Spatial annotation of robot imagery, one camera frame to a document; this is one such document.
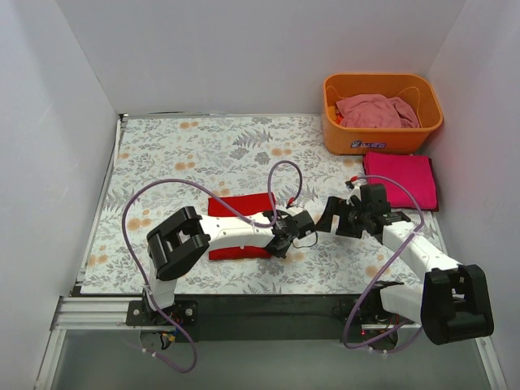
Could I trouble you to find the red t shirt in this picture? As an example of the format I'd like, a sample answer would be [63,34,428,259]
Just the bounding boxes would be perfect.
[208,193,271,261]

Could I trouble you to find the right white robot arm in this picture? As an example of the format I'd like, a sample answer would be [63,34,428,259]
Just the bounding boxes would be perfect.
[316,184,494,345]

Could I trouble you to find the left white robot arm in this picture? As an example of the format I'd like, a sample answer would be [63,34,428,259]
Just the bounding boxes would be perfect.
[143,206,316,321]

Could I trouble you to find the folded magenta t shirt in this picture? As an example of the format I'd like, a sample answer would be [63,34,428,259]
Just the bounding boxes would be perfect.
[363,152,438,211]

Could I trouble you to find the pink crumpled t shirt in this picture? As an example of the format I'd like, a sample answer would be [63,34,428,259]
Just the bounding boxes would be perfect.
[336,94,420,129]

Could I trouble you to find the orange plastic basket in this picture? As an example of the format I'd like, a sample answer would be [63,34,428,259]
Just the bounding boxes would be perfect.
[322,73,444,155]

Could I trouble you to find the floral patterned table mat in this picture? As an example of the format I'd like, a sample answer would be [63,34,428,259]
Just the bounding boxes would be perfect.
[80,116,421,295]

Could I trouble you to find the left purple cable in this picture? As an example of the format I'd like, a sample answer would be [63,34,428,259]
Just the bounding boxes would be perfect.
[121,160,304,374]

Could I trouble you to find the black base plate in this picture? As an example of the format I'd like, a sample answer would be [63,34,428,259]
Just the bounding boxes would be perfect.
[125,294,391,342]

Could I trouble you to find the aluminium frame rail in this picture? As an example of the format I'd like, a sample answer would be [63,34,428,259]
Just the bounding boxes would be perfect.
[36,296,507,389]

